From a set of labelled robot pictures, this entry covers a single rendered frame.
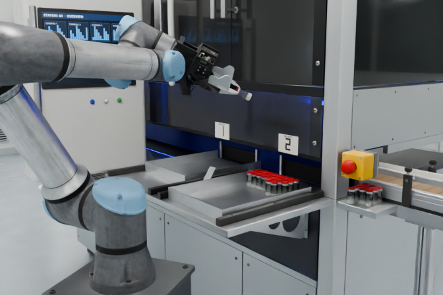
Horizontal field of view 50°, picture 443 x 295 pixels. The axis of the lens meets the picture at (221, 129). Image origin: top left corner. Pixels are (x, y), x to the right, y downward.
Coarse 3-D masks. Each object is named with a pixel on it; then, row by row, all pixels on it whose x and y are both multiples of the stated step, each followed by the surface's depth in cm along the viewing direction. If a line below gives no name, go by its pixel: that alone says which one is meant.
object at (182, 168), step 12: (180, 156) 183; (192, 156) 187; (204, 156) 191; (216, 156) 195; (156, 168) 168; (168, 168) 178; (180, 168) 178; (192, 168) 178; (204, 168) 178; (216, 168) 178; (228, 168) 165; (240, 168) 169; (252, 168) 173; (180, 180) 156
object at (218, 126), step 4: (216, 124) 181; (220, 124) 179; (224, 124) 177; (228, 124) 175; (216, 128) 181; (220, 128) 179; (224, 128) 177; (228, 128) 175; (216, 132) 181; (220, 132) 179; (224, 132) 177; (228, 132) 175; (216, 136) 181; (220, 136) 179; (224, 136) 177; (228, 136) 176
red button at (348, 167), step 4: (348, 160) 132; (344, 164) 131; (348, 164) 130; (352, 164) 130; (344, 168) 131; (348, 168) 130; (352, 168) 130; (344, 172) 131; (348, 172) 130; (352, 172) 130
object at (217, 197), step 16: (224, 176) 153; (240, 176) 158; (176, 192) 137; (192, 192) 146; (208, 192) 147; (224, 192) 147; (240, 192) 147; (256, 192) 147; (288, 192) 135; (304, 192) 140; (192, 208) 131; (208, 208) 125; (224, 208) 132; (240, 208) 125
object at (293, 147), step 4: (280, 136) 154; (284, 136) 153; (288, 136) 152; (292, 136) 150; (296, 136) 149; (280, 140) 154; (284, 140) 153; (288, 140) 152; (292, 140) 150; (296, 140) 149; (280, 144) 155; (284, 144) 153; (292, 144) 151; (296, 144) 149; (280, 148) 155; (284, 148) 153; (288, 148) 152; (292, 148) 151; (296, 148) 149; (284, 152) 154; (288, 152) 152; (292, 152) 151; (296, 152) 150
